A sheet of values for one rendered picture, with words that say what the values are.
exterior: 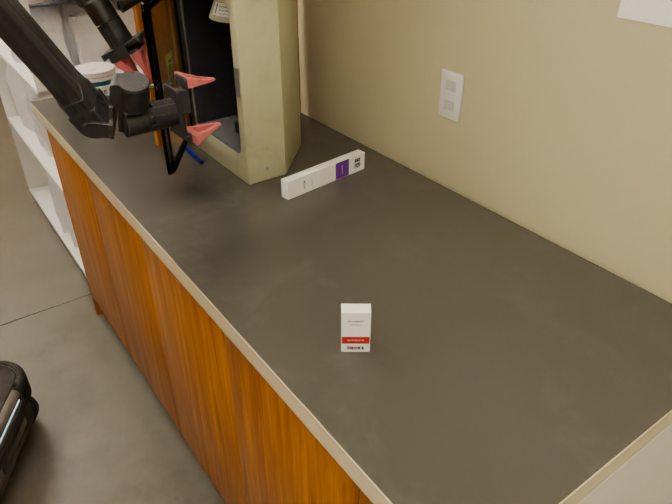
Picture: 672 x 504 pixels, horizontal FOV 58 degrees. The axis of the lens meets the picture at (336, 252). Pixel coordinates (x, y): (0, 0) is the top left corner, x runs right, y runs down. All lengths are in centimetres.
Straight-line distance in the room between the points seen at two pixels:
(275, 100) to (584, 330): 88
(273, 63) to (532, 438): 101
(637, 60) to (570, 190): 29
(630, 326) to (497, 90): 58
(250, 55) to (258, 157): 25
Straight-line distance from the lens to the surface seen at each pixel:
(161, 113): 127
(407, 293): 117
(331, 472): 105
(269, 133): 155
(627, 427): 102
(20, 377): 223
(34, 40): 119
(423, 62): 159
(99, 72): 208
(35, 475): 226
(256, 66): 149
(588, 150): 133
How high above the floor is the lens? 164
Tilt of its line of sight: 33 degrees down
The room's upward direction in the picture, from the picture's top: straight up
